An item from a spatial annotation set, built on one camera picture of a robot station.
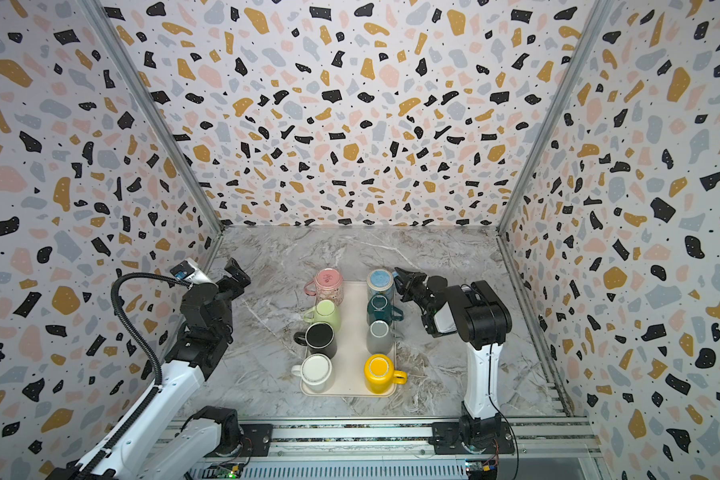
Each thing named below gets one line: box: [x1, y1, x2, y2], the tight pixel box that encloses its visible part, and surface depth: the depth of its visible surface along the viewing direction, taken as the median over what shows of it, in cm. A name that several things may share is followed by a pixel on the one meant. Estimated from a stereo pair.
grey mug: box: [366, 319, 393, 354], surface depth 85 cm
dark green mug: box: [367, 294, 404, 326], surface depth 89 cm
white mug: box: [291, 353, 333, 392], surface depth 80 cm
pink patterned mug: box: [304, 268, 344, 307], surface depth 94 cm
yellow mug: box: [364, 353, 409, 395], surface depth 78 cm
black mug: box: [293, 322, 338, 359], surface depth 84 cm
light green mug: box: [303, 300, 341, 332], surface depth 89 cm
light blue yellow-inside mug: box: [366, 268, 398, 305], surface depth 94 cm
